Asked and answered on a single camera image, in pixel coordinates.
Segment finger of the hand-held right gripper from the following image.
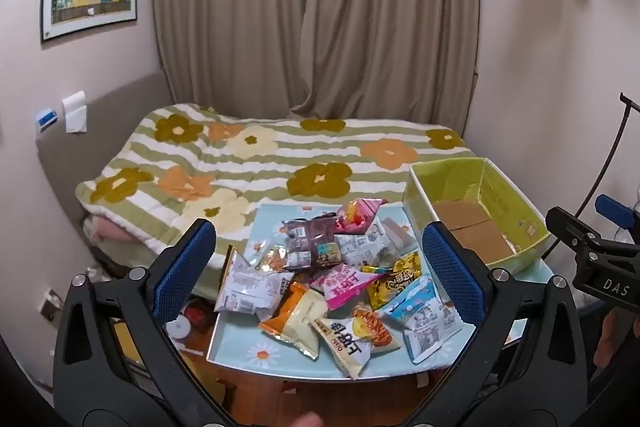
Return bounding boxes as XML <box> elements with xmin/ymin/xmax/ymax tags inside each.
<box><xmin>545</xmin><ymin>206</ymin><xmax>617</xmax><ymax>258</ymax></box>
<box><xmin>594</xmin><ymin>194</ymin><xmax>634</xmax><ymax>229</ymax></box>

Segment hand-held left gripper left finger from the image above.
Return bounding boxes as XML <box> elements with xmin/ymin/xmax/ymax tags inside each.
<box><xmin>52</xmin><ymin>218</ymin><xmax>236</xmax><ymax>427</ymax></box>

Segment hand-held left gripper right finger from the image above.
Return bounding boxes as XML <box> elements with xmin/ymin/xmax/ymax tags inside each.
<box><xmin>415</xmin><ymin>222</ymin><xmax>594</xmax><ymax>427</ymax></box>

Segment yellow snack packet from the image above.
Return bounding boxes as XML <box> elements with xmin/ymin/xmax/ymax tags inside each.
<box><xmin>361</xmin><ymin>252</ymin><xmax>424</xmax><ymax>309</ymax></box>

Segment green cardboard box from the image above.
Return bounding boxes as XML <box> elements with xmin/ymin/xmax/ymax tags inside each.
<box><xmin>402</xmin><ymin>157</ymin><xmax>553</xmax><ymax>276</ymax></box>

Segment mauve snack packet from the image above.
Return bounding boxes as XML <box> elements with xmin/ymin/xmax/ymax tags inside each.
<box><xmin>281</xmin><ymin>216</ymin><xmax>342</xmax><ymax>269</ymax></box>

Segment person's right hand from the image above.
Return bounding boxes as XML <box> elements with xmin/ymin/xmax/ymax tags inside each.
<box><xmin>594</xmin><ymin>309</ymin><xmax>640</xmax><ymax>369</ymax></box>

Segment person's left hand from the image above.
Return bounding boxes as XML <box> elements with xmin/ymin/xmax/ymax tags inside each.
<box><xmin>289</xmin><ymin>411</ymin><xmax>326</xmax><ymax>427</ymax></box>

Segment red item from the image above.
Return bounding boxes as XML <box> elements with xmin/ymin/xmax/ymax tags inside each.
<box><xmin>184</xmin><ymin>298</ymin><xmax>218</xmax><ymax>334</ymax></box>

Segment blue white snack packet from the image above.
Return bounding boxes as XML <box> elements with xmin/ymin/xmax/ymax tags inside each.
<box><xmin>376</xmin><ymin>276</ymin><xmax>464</xmax><ymax>364</ymax></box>

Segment white round lid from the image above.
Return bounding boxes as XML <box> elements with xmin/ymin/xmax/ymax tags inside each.
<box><xmin>165</xmin><ymin>316</ymin><xmax>192</xmax><ymax>340</ymax></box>

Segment grey white snack packet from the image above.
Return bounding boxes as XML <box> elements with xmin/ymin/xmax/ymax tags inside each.
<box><xmin>214</xmin><ymin>246</ymin><xmax>297</xmax><ymax>317</ymax></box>

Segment brown wafer packet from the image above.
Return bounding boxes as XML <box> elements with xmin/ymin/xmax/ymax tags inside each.
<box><xmin>382</xmin><ymin>217</ymin><xmax>417</xmax><ymax>254</ymax></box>

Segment black stand rod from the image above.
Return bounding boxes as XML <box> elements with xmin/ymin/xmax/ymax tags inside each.
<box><xmin>542</xmin><ymin>93</ymin><xmax>640</xmax><ymax>258</ymax></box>

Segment small orange silver snack packet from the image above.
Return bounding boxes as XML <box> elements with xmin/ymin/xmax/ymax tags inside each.
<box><xmin>254</xmin><ymin>244</ymin><xmax>289</xmax><ymax>274</ymax></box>

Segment pink bedding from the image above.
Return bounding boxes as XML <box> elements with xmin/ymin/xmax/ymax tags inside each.
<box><xmin>81</xmin><ymin>213</ymin><xmax>153</xmax><ymax>260</ymax></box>

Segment blue floral tablecloth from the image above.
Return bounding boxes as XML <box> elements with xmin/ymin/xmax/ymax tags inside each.
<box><xmin>205</xmin><ymin>202</ymin><xmax>551</xmax><ymax>383</ymax></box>

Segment white printed snack packet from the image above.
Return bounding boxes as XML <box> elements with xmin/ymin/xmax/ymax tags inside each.
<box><xmin>332</xmin><ymin>227</ymin><xmax>397</xmax><ymax>269</ymax></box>

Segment pink white snack packet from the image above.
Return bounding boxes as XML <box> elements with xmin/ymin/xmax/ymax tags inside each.
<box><xmin>309</xmin><ymin>263</ymin><xmax>387</xmax><ymax>312</ymax></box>

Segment cream chip snack packet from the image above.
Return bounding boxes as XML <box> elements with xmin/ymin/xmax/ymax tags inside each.
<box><xmin>312</xmin><ymin>303</ymin><xmax>404</xmax><ymax>381</ymax></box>

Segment orange white snack packet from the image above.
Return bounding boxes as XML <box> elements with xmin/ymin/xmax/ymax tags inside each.
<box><xmin>257</xmin><ymin>282</ymin><xmax>330</xmax><ymax>361</ymax></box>

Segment small cartoon snack packet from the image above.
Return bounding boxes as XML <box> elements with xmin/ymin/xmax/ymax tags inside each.
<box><xmin>314</xmin><ymin>241</ymin><xmax>347</xmax><ymax>266</ymax></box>

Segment floral striped blanket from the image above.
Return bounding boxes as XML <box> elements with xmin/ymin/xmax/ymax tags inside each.
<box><xmin>74</xmin><ymin>103</ymin><xmax>476</xmax><ymax>273</ymax></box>

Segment grey bed headboard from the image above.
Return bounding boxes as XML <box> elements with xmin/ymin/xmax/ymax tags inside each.
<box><xmin>36</xmin><ymin>71</ymin><xmax>175</xmax><ymax>258</ymax></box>

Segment white tissue sheet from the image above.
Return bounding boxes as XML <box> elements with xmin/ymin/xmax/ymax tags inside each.
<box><xmin>62</xmin><ymin>90</ymin><xmax>88</xmax><ymax>134</ymax></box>

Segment beige curtain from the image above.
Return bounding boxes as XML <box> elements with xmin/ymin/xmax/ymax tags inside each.
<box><xmin>150</xmin><ymin>0</ymin><xmax>483</xmax><ymax>135</ymax></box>

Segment wall socket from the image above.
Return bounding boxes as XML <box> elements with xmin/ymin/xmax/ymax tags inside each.
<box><xmin>37</xmin><ymin>288</ymin><xmax>63</xmax><ymax>323</ymax></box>

